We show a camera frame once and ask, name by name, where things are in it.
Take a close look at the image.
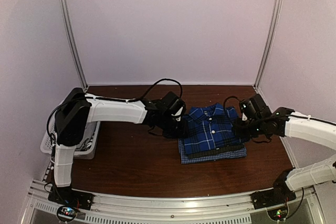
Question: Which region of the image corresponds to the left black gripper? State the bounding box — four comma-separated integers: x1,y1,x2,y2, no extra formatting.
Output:
159,114,189,140

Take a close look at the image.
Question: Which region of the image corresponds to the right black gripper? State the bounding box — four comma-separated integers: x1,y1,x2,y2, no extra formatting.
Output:
232,117,265,137

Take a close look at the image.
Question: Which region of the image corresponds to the dark striped shirt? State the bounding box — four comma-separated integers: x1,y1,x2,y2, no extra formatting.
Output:
186,144,245,158

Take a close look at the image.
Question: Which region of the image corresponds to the blue plaid long sleeve shirt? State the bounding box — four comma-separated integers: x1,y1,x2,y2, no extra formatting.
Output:
182,103,248,155

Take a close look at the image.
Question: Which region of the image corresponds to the light blue checked shirt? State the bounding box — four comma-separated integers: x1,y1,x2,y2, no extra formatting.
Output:
178,140,247,164

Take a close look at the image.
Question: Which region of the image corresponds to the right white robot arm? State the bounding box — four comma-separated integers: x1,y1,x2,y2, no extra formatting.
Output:
233,94,335,204

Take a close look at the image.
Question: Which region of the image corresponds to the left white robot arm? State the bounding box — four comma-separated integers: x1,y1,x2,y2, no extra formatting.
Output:
51,88,188,205

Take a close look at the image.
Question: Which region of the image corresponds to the white plastic laundry basket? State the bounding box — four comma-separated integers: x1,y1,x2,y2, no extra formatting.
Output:
40,122,101,159

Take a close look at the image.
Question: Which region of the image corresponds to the right circuit board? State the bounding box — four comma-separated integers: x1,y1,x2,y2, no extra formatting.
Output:
267,207,288,221

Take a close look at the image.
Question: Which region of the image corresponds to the circuit board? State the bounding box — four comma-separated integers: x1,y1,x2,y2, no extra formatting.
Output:
267,207,288,221
56,206,78,222

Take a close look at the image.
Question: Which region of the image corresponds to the left circuit board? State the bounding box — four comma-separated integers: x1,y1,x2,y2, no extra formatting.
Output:
56,206,78,222

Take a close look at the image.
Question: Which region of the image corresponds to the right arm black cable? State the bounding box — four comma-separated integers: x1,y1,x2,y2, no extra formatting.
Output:
222,95,247,120

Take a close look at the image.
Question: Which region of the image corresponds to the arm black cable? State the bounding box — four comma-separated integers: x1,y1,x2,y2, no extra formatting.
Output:
222,95,247,120
47,78,183,141

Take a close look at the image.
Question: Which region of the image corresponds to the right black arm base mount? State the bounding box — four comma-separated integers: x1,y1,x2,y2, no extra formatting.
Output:
251,169,296,209

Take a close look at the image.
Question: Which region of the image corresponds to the right aluminium frame post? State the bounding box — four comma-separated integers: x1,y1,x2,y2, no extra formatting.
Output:
254,0,283,91

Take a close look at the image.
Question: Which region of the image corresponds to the aluminium frame post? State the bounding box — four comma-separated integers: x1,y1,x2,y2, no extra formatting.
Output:
59,0,89,91
254,0,283,91

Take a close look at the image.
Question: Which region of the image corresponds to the front aluminium rail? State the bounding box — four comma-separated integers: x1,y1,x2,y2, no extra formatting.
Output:
26,174,323,224

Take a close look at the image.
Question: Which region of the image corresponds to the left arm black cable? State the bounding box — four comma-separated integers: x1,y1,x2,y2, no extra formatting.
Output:
47,78,183,141

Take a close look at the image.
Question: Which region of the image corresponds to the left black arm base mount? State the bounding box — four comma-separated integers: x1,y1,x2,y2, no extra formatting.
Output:
48,184,93,210

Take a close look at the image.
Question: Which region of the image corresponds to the left aluminium frame post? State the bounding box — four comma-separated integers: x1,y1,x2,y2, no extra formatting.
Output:
59,0,89,91

